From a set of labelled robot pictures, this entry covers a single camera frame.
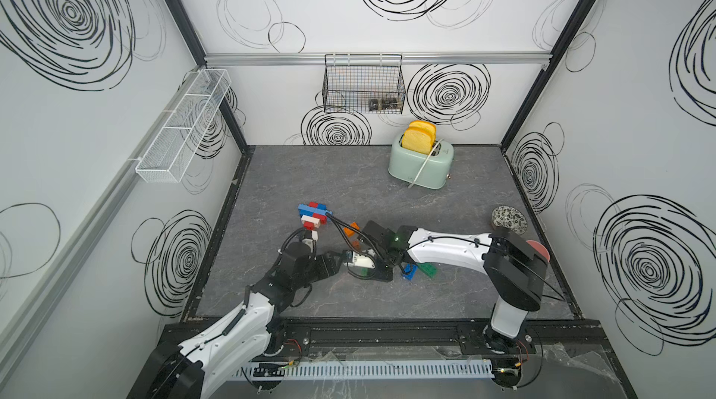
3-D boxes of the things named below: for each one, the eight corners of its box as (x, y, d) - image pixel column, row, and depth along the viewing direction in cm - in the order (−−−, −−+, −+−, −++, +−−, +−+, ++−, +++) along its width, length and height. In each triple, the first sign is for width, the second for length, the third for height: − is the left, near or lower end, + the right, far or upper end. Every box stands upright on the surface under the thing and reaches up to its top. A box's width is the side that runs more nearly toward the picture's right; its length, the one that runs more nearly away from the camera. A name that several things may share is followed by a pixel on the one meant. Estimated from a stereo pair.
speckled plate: (487, 224, 99) (492, 217, 95) (493, 208, 103) (498, 201, 99) (519, 238, 95) (525, 231, 91) (523, 221, 100) (530, 214, 96)
